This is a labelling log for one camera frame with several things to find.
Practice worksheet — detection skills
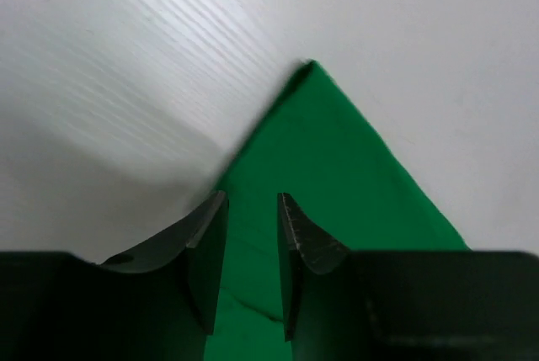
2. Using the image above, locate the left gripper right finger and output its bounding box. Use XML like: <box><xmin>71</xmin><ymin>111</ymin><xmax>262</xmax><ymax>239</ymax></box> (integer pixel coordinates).
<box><xmin>277</xmin><ymin>193</ymin><xmax>348</xmax><ymax>341</ymax></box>

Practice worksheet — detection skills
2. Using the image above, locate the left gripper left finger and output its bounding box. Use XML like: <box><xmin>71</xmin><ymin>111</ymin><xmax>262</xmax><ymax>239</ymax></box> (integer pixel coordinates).
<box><xmin>101</xmin><ymin>191</ymin><xmax>229</xmax><ymax>334</ymax></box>

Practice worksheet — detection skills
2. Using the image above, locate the green t shirt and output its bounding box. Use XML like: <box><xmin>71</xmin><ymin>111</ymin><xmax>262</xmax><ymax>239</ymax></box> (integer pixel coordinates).
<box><xmin>205</xmin><ymin>61</ymin><xmax>466</xmax><ymax>360</ymax></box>

